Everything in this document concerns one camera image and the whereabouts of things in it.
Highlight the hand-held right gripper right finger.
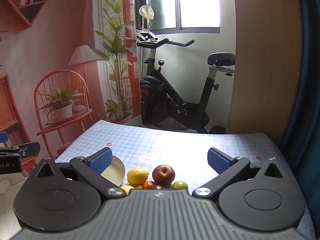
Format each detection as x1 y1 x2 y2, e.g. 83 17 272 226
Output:
192 147 285 197

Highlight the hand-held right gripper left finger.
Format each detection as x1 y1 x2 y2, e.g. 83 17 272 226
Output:
35 147 127 197

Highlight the cream plate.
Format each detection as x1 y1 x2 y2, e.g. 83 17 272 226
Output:
100 155 126 187

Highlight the red apple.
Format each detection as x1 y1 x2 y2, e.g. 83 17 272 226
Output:
152 165 175 186

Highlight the blue plaid tablecloth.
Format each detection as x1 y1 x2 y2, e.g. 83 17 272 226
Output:
54 119 315 240

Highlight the black exercise bike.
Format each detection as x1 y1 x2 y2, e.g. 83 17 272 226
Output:
135 27 236 134

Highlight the wooden panel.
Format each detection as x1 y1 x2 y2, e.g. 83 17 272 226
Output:
226 0 304 145

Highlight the dark blue curtain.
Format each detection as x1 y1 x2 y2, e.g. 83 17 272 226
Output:
280 0 320 180

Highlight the white plastic bag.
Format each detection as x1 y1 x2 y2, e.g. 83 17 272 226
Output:
139 4 154 20

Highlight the window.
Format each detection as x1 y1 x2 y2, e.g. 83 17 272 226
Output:
144 0 221 34

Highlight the printed wall backdrop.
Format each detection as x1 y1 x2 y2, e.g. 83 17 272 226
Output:
0 0 140 180

